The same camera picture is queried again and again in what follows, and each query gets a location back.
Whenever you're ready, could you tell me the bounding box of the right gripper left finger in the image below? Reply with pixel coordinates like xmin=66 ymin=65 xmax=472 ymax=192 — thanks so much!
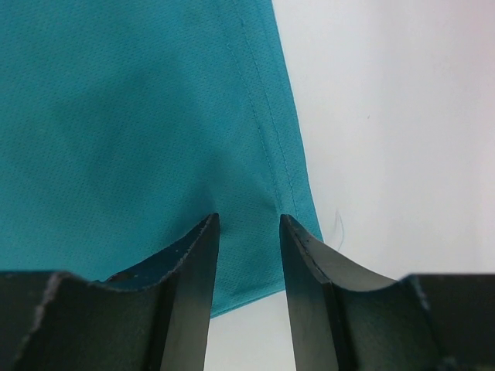
xmin=1 ymin=214 xmax=220 ymax=370

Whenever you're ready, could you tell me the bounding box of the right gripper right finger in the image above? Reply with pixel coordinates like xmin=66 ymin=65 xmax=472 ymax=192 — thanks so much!
xmin=279 ymin=215 xmax=494 ymax=370

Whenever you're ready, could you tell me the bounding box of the teal t shirt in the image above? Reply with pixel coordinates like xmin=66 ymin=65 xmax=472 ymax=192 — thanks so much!
xmin=1 ymin=1 xmax=320 ymax=315

